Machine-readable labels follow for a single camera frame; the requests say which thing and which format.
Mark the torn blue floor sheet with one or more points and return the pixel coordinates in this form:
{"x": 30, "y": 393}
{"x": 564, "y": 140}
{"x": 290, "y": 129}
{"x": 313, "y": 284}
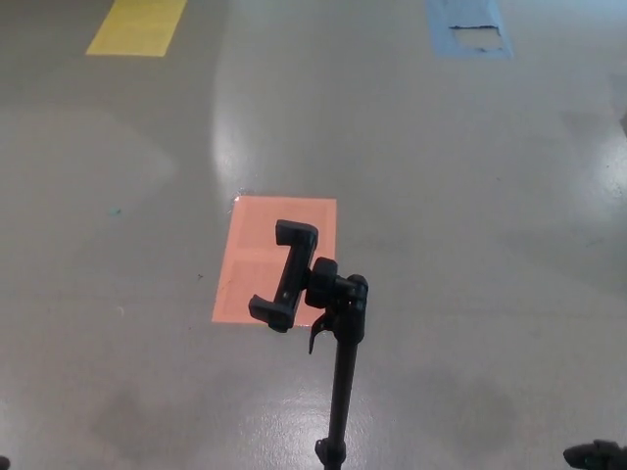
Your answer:
{"x": 441, "y": 29}

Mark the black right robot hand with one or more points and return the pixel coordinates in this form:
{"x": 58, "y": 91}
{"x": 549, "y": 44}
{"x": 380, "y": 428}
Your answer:
{"x": 600, "y": 455}

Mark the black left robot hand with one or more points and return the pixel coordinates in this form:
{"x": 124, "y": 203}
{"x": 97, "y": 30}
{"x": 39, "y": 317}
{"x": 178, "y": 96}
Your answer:
{"x": 3, "y": 463}

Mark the black phone stand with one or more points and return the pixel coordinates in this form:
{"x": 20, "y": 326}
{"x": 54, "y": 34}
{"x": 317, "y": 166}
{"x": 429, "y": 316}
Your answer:
{"x": 343, "y": 391}

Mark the yellow paper floor sheet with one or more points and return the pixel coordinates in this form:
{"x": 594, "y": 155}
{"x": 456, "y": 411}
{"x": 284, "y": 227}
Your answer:
{"x": 137, "y": 27}

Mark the orange paper floor sheet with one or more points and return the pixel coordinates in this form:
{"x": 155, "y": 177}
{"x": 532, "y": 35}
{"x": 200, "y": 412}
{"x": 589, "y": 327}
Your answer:
{"x": 255, "y": 245}

